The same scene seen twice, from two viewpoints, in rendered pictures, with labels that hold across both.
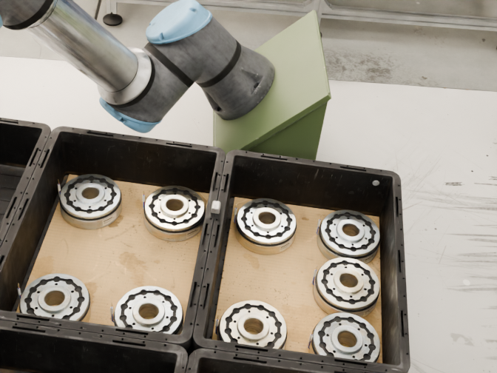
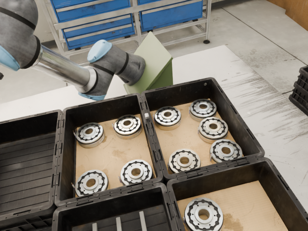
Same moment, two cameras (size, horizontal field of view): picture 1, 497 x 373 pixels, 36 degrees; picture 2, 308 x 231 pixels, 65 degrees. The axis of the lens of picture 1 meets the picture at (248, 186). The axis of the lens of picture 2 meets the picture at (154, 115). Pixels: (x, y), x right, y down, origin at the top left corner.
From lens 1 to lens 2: 40 cm
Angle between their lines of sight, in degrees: 5
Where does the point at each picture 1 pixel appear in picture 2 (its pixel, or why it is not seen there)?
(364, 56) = not seen: hidden behind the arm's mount
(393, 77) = not seen: hidden behind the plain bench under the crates
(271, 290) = (182, 143)
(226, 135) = (134, 90)
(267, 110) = (147, 74)
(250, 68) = (134, 60)
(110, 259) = (108, 156)
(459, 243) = (238, 99)
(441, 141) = (212, 67)
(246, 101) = (138, 74)
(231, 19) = not seen: hidden behind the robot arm
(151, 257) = (125, 148)
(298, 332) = (202, 156)
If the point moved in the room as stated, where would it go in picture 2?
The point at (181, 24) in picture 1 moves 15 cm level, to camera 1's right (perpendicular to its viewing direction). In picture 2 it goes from (101, 49) to (136, 42)
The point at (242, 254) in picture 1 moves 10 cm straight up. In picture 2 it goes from (163, 133) to (161, 114)
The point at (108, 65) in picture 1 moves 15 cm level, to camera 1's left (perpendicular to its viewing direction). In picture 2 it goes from (76, 74) to (36, 83)
